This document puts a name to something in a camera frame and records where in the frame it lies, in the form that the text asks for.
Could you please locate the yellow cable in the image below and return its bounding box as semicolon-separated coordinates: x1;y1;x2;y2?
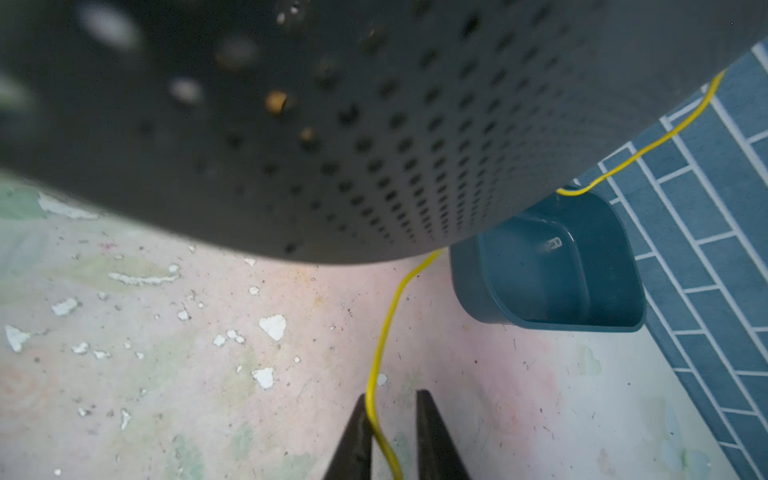
364;68;727;480

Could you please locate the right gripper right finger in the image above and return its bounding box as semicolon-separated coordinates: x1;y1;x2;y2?
416;390;470;480

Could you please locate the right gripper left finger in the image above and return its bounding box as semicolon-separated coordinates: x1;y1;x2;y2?
323;395;373;480

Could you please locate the grey cable spool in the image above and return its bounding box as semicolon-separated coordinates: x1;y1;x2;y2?
1;1;767;264

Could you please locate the teal plastic bin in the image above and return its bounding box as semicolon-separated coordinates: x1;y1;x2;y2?
449;193;645;333

